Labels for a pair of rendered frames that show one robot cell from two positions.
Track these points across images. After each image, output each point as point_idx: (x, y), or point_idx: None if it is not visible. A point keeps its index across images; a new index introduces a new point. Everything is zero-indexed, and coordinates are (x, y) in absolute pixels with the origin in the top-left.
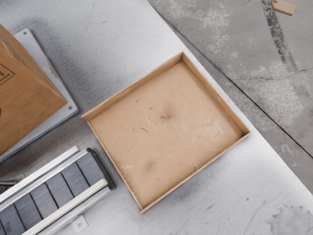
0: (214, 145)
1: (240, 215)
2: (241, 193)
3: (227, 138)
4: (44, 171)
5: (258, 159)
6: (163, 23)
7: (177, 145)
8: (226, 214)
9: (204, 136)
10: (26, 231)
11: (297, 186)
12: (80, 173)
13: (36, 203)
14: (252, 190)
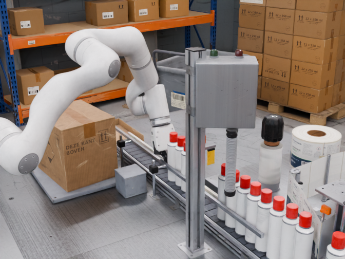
0: (120, 129)
1: (149, 127)
2: (141, 126)
3: (118, 127)
4: (121, 130)
5: (129, 123)
6: None
7: (118, 135)
8: (149, 129)
9: (116, 130)
10: (144, 143)
11: (141, 118)
12: None
13: (133, 151)
14: (140, 125)
